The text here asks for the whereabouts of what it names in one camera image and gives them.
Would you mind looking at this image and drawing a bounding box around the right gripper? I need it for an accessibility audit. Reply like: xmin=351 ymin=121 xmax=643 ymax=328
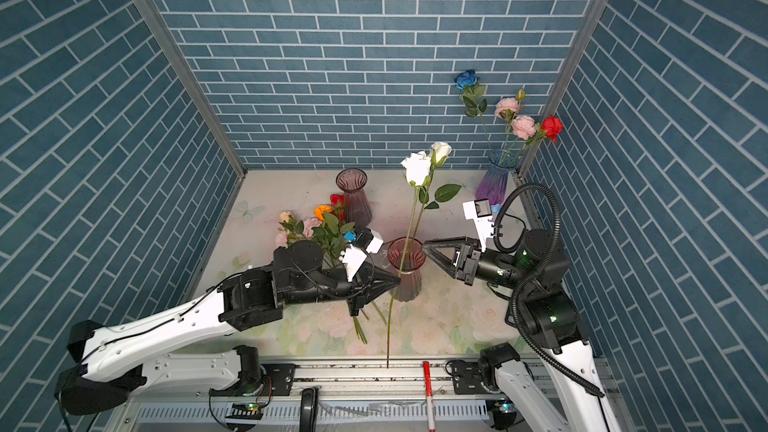
xmin=425 ymin=235 xmax=533 ymax=294

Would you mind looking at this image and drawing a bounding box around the blue rose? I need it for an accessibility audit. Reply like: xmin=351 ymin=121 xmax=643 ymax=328
xmin=454 ymin=69 xmax=491 ymax=147

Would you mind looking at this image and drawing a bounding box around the pink glass vase with ribbon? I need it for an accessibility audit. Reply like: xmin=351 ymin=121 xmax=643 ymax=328
xmin=387 ymin=237 xmax=426 ymax=302

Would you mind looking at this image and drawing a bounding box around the pale pink bud spray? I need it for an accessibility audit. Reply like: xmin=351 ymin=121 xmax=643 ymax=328
xmin=275 ymin=211 xmax=322 ymax=247

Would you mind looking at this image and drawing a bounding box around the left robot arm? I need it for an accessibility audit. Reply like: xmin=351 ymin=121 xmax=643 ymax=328
xmin=54 ymin=240 xmax=400 ymax=416

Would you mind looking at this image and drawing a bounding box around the purple blue gradient vase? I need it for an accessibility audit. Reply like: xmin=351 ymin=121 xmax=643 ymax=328
xmin=475 ymin=149 xmax=521 ymax=211

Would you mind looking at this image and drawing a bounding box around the white rose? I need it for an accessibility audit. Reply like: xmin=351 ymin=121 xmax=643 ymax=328
xmin=414 ymin=142 xmax=462 ymax=237
xmin=385 ymin=151 xmax=436 ymax=368

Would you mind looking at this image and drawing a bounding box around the dark purple glass vase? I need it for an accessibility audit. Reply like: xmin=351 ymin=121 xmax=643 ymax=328
xmin=336 ymin=168 xmax=372 ymax=227

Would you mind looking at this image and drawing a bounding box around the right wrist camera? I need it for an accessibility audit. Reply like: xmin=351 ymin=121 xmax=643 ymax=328
xmin=462 ymin=199 xmax=501 ymax=252

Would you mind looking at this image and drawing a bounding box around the red rose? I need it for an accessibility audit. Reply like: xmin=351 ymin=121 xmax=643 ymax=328
xmin=526 ymin=116 xmax=564 ymax=147
xmin=330 ymin=194 xmax=344 ymax=209

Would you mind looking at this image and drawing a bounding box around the pink carnation spray stem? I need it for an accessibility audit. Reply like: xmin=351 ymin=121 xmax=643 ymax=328
xmin=494 ymin=88 xmax=537 ymax=161

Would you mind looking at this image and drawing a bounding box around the red white marker pen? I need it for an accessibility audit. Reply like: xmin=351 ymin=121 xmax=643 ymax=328
xmin=422 ymin=361 xmax=436 ymax=432

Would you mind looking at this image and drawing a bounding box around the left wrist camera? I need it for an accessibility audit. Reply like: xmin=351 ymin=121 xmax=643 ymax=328
xmin=339 ymin=227 xmax=384 ymax=283

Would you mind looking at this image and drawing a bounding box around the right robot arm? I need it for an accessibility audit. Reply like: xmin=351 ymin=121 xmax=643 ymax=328
xmin=424 ymin=229 xmax=621 ymax=431

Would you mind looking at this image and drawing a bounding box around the aluminium mounting rail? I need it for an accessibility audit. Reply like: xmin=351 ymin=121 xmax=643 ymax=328
xmin=119 ymin=356 xmax=607 ymax=403

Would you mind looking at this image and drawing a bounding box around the orange rose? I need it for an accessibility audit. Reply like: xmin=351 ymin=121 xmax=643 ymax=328
xmin=314 ymin=205 xmax=334 ymax=222

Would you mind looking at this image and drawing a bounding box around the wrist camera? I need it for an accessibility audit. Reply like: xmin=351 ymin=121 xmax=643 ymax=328
xmin=339 ymin=227 xmax=384 ymax=283
xmin=462 ymin=199 xmax=501 ymax=252

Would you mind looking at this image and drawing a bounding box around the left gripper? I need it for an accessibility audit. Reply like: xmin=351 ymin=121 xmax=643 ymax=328
xmin=284 ymin=262 xmax=403 ymax=318

